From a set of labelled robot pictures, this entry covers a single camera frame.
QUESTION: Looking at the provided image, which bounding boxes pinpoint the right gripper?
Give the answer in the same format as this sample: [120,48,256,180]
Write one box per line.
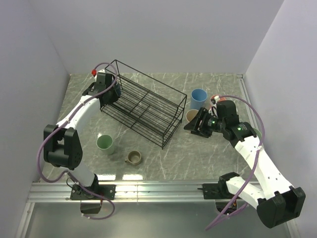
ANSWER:
[184,107,226,138]

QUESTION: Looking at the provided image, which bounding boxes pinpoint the dark blue glazed mug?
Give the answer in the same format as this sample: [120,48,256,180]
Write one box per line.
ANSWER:
[113,82,121,98]

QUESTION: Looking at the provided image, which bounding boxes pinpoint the beige ceramic mug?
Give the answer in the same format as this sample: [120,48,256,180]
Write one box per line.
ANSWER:
[125,151,142,166]

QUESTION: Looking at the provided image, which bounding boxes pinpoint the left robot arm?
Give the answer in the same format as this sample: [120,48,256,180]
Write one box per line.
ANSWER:
[43,70,120,199]

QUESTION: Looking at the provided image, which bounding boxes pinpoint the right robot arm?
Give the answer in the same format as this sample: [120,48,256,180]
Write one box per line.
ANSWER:
[184,100,306,228]

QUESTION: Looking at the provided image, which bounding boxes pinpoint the beige plastic tumbler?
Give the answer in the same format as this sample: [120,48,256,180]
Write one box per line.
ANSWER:
[186,109,199,122]

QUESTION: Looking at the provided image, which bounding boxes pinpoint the blue plastic tumbler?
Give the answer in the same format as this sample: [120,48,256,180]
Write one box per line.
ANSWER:
[190,89,207,110]

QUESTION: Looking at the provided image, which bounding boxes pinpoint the salmon pink plastic tumbler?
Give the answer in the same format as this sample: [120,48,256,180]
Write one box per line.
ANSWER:
[210,94,226,109]

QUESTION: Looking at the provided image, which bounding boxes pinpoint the green tumbler right side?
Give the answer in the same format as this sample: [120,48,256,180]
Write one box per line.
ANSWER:
[254,128,262,140]

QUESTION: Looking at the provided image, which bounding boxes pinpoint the green tumbler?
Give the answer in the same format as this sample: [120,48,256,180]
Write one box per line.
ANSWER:
[254,128,262,140]
[97,135,114,155]

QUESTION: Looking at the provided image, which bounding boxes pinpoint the green tumbler left side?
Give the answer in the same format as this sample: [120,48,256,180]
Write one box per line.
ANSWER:
[97,135,114,155]

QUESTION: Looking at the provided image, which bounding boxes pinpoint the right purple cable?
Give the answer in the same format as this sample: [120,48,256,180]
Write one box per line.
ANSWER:
[205,95,266,231]

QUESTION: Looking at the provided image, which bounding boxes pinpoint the aluminium side rail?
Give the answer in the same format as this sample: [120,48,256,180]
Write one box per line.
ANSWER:
[236,74,255,121]

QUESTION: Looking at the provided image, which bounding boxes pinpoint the black wire dish rack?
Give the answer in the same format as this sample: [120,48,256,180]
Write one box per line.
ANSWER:
[102,59,187,148]

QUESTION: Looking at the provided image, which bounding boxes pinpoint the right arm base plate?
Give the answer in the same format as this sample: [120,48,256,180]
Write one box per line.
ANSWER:
[197,183,223,200]

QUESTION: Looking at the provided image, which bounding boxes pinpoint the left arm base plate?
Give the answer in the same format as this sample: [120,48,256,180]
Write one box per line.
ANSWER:
[70,184,116,200]

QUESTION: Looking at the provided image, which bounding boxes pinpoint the aluminium mounting rail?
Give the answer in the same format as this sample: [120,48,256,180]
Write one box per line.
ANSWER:
[27,180,216,203]

